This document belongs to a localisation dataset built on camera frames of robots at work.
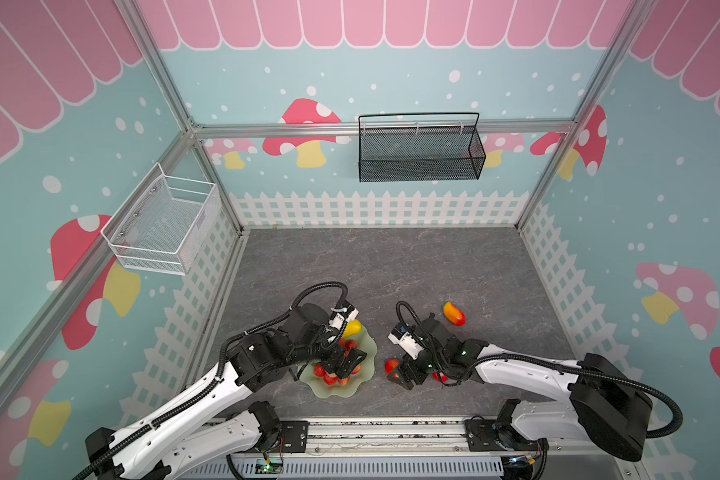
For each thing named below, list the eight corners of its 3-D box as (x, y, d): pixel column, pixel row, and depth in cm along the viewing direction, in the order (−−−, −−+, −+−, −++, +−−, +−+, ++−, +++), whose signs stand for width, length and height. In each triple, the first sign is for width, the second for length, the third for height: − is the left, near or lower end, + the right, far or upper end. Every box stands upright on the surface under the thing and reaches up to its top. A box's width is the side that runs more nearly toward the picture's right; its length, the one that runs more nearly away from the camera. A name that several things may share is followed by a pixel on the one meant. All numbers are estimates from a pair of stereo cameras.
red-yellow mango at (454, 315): (456, 331, 95) (460, 325, 91) (437, 313, 99) (439, 307, 95) (465, 323, 96) (468, 317, 93) (446, 306, 100) (448, 299, 97)
